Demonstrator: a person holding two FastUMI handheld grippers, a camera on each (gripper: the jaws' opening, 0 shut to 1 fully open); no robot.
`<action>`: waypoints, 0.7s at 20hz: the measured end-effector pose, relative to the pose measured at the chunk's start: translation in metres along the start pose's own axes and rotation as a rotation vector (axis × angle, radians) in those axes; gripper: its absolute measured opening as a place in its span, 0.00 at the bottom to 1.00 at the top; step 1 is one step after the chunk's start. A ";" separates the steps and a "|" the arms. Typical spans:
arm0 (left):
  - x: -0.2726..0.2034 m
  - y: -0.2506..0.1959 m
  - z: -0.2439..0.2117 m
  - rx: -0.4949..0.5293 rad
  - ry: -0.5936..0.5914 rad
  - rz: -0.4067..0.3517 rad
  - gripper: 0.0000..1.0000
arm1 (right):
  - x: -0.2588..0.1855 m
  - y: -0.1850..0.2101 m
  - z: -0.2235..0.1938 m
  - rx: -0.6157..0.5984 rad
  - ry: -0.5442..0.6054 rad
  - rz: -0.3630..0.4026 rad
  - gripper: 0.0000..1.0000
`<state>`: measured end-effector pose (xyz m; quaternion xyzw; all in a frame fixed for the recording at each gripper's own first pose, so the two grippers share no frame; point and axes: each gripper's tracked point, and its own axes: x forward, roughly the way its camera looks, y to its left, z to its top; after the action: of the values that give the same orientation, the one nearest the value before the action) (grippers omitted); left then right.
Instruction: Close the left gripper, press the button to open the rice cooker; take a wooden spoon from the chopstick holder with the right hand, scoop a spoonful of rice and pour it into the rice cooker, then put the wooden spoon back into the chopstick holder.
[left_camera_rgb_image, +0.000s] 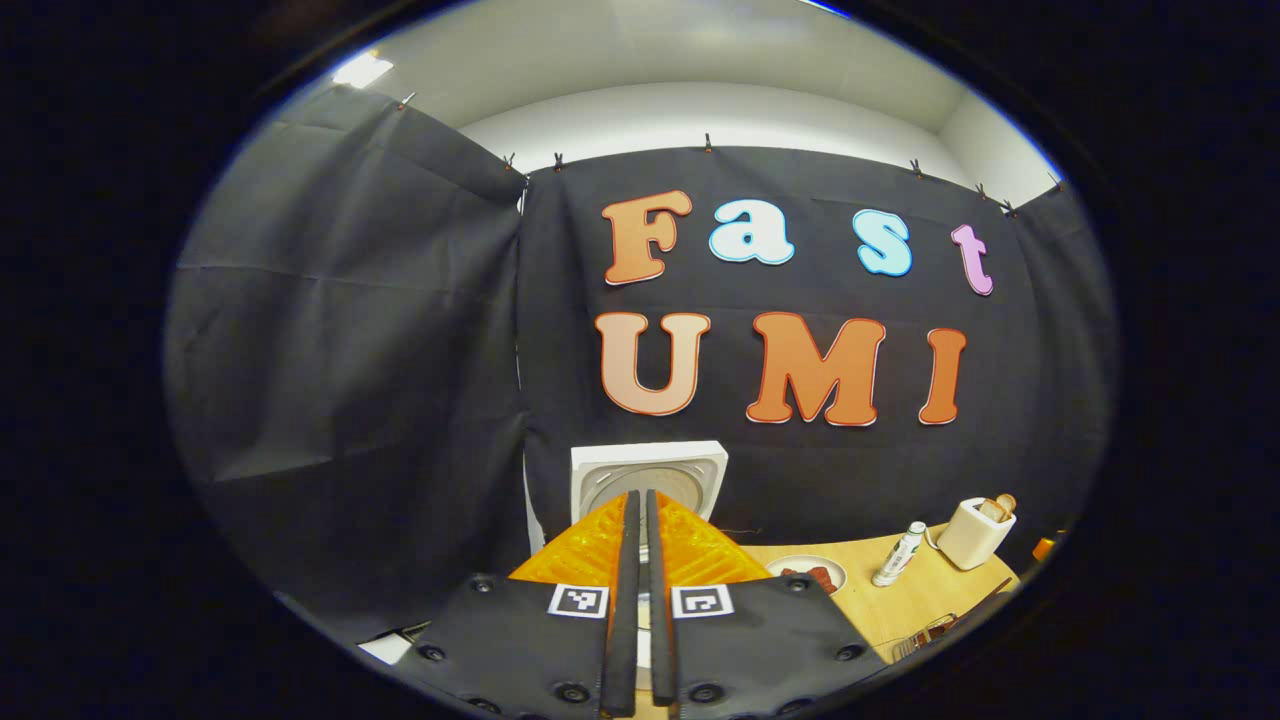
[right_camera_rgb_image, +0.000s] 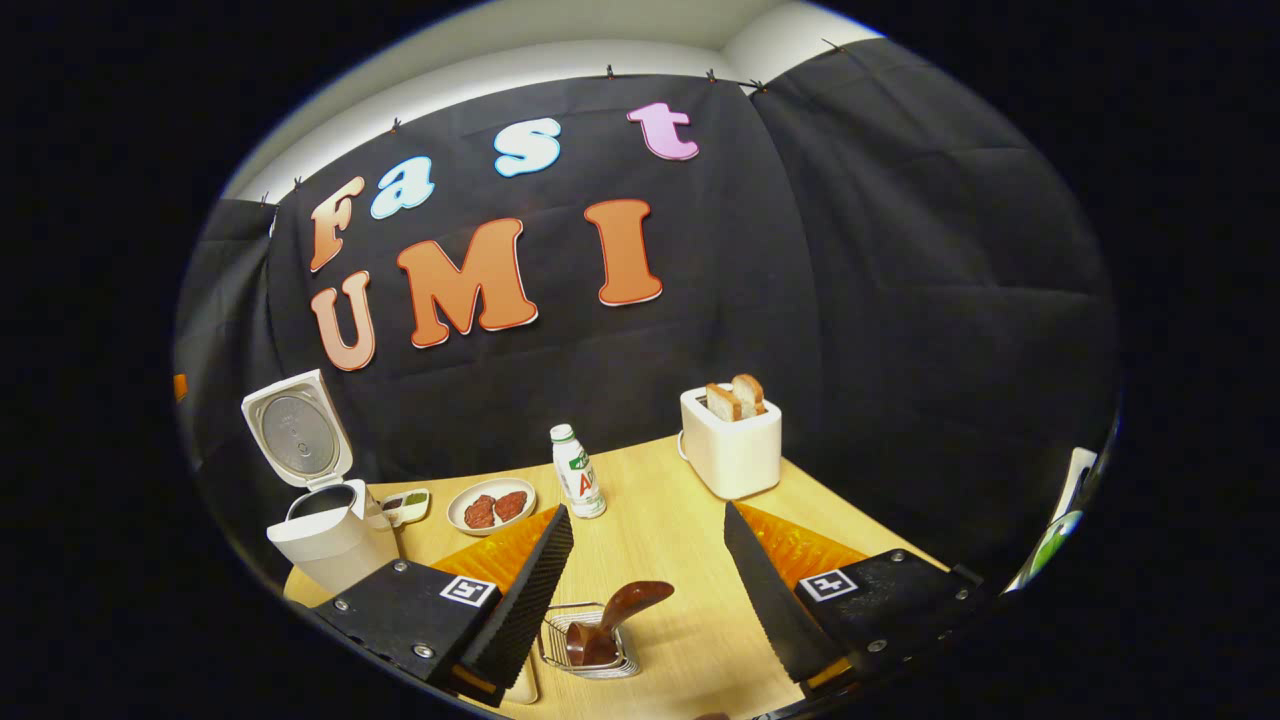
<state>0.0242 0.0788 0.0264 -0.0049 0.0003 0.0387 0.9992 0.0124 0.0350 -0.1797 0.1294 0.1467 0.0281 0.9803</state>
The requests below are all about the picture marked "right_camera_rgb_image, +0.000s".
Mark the brown wooden spoon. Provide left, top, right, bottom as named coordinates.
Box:
left=565, top=580, right=676, bottom=668

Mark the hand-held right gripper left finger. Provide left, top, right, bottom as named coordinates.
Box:
left=310, top=504, right=576, bottom=708

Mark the metal wire chopstick holder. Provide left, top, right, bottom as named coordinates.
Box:
left=538, top=602, right=641, bottom=681

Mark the white toaster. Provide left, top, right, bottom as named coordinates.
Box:
left=679, top=384, right=783, bottom=501

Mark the white rice cooker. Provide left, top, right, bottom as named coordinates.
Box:
left=241, top=369, right=401, bottom=601

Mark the white drink bottle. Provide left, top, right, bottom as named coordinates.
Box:
left=550, top=423, right=608, bottom=520

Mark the black backdrop cloth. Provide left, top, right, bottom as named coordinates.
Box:
left=175, top=38, right=1119, bottom=601

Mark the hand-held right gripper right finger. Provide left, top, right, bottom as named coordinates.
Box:
left=722, top=500, right=986, bottom=701

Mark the white round plate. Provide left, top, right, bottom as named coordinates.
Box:
left=446, top=477, right=538, bottom=537

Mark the white divided grain dish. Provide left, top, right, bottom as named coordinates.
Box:
left=380, top=488, right=432, bottom=528

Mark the light wooden tray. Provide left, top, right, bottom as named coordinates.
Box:
left=500, top=655, right=541, bottom=706

